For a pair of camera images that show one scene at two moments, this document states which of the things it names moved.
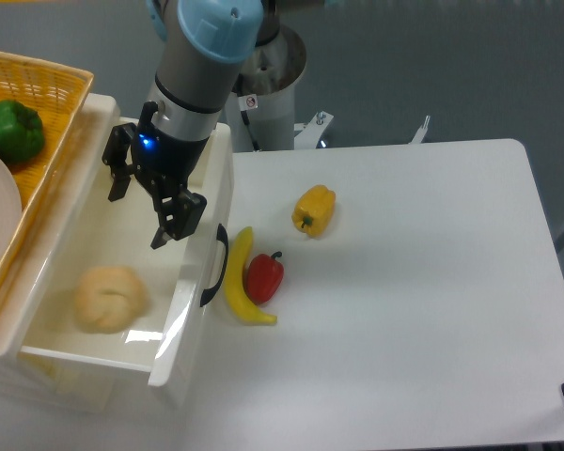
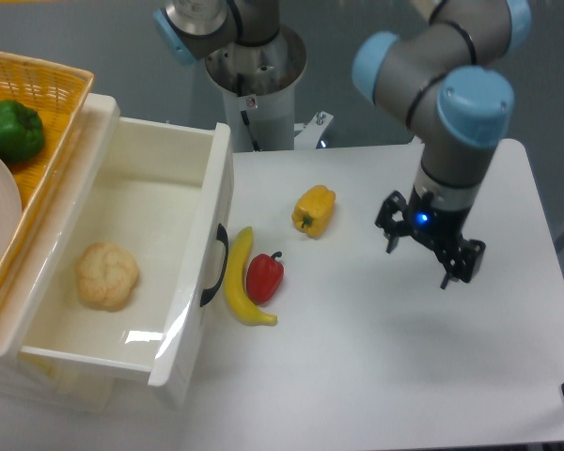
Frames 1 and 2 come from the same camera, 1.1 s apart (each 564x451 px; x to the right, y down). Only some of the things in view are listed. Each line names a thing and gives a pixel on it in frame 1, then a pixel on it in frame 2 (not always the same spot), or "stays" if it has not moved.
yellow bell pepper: x=313 y=210 stays
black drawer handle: x=222 y=236 stays
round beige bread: x=109 y=299 -> x=107 y=275
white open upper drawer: x=88 y=287 stays
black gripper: x=163 y=162 -> x=438 y=227
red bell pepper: x=264 y=277 stays
